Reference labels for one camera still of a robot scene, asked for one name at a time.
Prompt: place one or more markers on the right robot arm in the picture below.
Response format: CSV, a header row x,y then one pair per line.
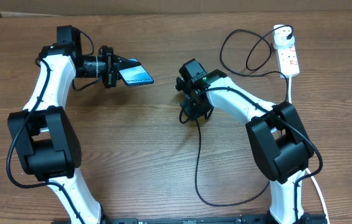
x,y
278,140

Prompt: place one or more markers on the white charger plug adapter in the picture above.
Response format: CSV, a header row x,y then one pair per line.
x,y
283,37

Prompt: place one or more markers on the white power strip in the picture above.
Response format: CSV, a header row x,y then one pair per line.
x,y
287,61

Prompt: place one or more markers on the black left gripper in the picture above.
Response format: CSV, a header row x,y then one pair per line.
x,y
114,63

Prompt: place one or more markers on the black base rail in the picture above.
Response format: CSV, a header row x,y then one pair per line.
x,y
243,219

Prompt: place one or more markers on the cardboard panel at back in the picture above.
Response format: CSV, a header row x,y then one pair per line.
x,y
116,7

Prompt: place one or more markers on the Samsung Galaxy smartphone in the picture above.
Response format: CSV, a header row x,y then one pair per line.
x,y
136,76

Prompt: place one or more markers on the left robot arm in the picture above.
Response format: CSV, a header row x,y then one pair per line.
x,y
45,150

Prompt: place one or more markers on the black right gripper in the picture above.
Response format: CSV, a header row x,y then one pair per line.
x,y
189,107

